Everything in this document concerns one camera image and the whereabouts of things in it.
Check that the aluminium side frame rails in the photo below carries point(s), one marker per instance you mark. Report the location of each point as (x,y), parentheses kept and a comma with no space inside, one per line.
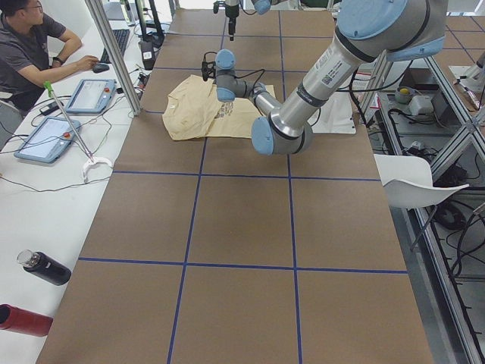
(443,245)

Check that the white plastic chair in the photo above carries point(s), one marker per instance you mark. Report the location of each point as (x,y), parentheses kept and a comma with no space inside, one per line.
(408,183)

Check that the black monitor stand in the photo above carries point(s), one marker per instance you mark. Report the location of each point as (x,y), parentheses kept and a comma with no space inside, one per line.
(149,23)

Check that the black computer mouse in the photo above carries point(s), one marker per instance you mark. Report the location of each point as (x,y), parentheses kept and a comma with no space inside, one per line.
(100,67)

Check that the red bottle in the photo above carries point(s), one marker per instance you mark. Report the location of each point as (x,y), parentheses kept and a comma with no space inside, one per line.
(24,322)

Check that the seated man grey shirt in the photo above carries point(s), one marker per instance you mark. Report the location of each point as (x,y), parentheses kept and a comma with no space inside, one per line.
(34,48)

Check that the black water bottle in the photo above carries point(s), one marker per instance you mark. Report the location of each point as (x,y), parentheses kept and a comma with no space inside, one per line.
(44,267)

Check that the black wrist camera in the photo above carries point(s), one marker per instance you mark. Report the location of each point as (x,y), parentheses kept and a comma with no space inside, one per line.
(217,5)
(208,70)

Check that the aluminium frame post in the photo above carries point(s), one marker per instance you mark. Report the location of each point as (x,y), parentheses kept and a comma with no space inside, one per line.
(97,12)

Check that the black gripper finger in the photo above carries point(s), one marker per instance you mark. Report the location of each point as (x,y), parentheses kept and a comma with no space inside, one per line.
(231,29)

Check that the blue teach pendant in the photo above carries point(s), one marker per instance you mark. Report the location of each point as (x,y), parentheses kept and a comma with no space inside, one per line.
(48,141)
(91,96)

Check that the cream long-sleeve printed shirt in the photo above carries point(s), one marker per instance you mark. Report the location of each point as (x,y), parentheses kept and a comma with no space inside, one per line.
(193,111)

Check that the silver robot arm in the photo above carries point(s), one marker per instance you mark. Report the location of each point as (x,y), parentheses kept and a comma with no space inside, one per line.
(260,6)
(402,29)

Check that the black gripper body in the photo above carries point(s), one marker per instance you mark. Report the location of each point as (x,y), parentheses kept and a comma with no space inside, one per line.
(231,12)

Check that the black keyboard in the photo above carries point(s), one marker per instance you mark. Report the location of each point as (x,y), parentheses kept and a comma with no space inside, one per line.
(122,37)

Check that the upper blue teach pendant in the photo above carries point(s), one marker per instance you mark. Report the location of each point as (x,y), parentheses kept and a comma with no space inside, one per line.
(91,96)

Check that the lower blue teach pendant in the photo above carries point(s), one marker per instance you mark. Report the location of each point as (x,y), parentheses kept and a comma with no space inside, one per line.
(48,141)

